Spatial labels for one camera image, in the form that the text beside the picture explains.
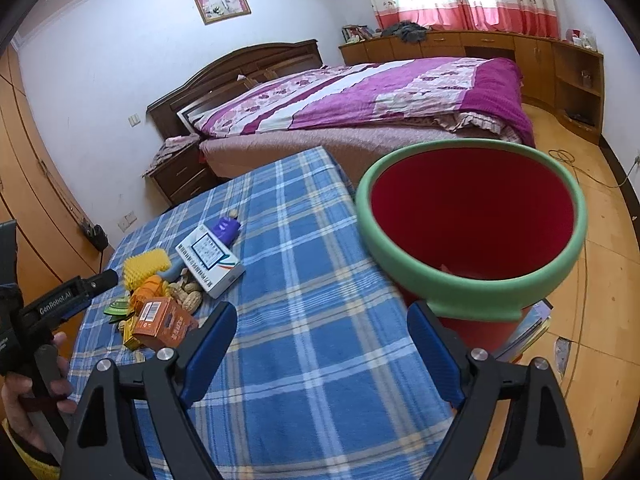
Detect cable on floor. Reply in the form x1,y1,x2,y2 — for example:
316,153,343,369
546,147,640,190

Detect red bin green rim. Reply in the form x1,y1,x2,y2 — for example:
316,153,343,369
356,139,588,352

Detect grey clothes pile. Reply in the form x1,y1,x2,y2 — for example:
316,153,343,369
381,21,430,44

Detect light blue rubber tube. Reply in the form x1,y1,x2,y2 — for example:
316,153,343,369
157,257,186,283

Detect yellow foam fruit net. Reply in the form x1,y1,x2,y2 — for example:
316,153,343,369
122,248,171,292

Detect purple plastic wrapper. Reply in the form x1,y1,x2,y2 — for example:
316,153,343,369
207,217,241,248

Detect bed with purple quilt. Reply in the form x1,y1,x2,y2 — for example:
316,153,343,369
186,58,535,182

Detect books under bin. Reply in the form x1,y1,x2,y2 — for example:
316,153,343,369
492,299,553,363

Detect white blue medicine box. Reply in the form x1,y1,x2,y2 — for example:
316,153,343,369
176,224,245,299

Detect dark wooden headboard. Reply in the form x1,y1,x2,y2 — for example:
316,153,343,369
146,39,323,139

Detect light wooden wardrobe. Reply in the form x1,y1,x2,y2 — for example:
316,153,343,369
0,44,114,361

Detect blue plaid tablecloth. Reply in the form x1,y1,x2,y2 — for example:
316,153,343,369
67,145,459,480

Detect dark wooden nightstand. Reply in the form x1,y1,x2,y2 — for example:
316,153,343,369
143,134,219,207

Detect orange cardboard box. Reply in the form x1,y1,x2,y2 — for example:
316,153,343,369
132,297,198,351

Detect long wooden low cabinet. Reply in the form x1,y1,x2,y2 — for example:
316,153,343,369
340,30,604,144

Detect person's left hand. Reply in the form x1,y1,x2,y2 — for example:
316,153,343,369
1,332,76,465

